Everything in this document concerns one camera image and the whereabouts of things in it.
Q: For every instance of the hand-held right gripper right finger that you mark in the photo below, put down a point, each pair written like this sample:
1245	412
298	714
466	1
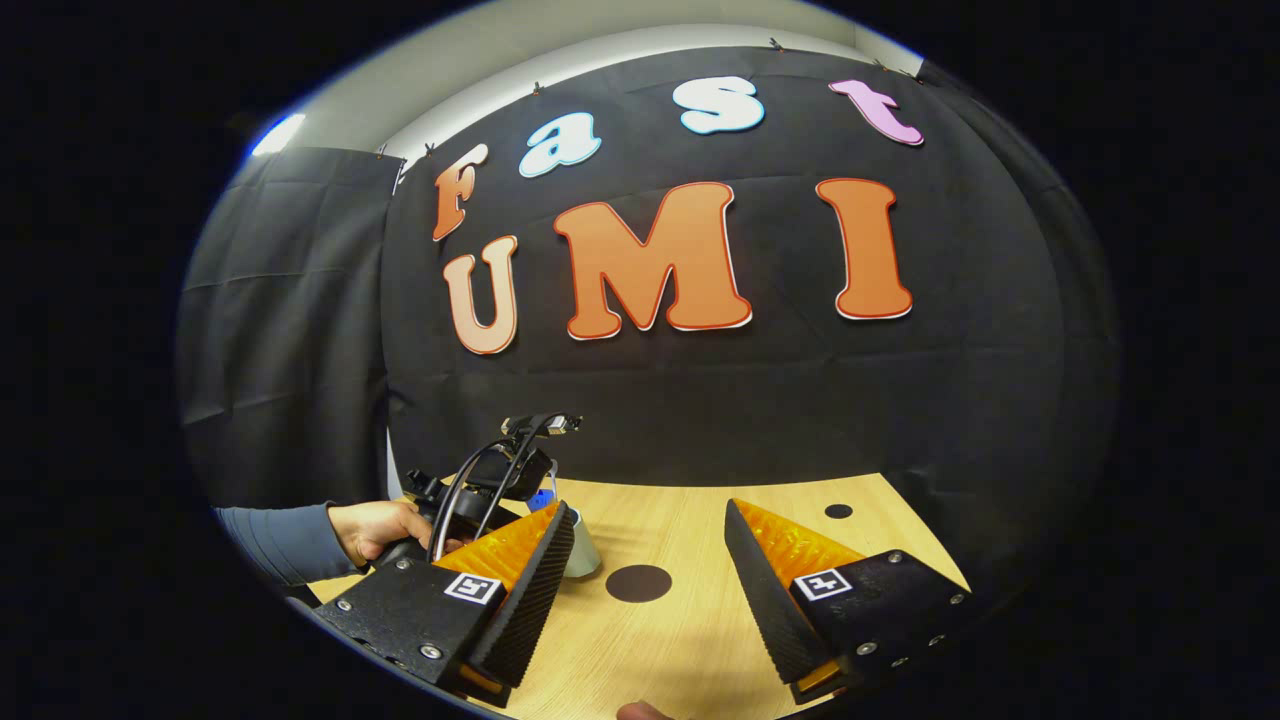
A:
765	590

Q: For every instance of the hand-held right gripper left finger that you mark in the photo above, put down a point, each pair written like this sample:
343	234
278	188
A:
535	600

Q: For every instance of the black backdrop cloth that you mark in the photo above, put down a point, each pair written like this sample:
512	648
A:
700	400

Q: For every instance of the wooden desktop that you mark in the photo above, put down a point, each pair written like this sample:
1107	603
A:
680	640

